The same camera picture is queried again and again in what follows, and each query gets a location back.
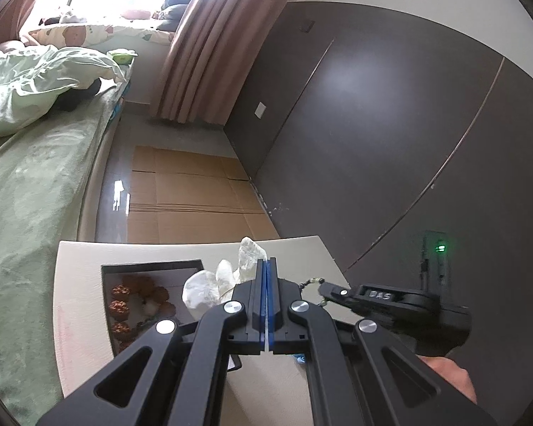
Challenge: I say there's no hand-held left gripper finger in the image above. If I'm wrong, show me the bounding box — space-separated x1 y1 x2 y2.
265 256 491 426
36 257 267 426

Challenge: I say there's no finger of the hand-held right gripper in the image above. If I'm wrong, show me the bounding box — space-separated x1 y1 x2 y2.
317 282 361 316

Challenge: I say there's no dark green bead bracelet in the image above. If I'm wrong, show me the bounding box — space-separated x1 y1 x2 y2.
298 277 330 308

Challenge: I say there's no black jewelry box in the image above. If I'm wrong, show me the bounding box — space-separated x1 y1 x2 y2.
100 258 245 372

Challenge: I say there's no person's right hand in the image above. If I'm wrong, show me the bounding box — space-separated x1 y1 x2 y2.
420 356 477 405

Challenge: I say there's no flattened cardboard sheet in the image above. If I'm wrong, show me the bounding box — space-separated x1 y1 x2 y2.
126 144 281 246

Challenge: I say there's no dark brown wardrobe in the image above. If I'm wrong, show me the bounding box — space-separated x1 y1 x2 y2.
223 1 533 365

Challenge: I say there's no bed with green sheet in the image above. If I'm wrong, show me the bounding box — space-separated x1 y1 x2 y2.
0 81 130 420

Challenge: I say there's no small green plush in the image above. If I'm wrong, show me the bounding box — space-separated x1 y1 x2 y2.
107 49 139 65

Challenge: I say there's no dark plush pillow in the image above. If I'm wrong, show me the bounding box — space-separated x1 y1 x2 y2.
161 0 201 33

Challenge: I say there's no light green quilt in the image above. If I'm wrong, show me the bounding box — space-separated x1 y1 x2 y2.
0 47 128 152

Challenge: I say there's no bear print cushion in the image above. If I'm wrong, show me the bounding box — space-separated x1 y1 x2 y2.
27 22 175 48

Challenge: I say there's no brown carved bead bracelet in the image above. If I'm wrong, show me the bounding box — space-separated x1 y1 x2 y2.
109 274 178 352

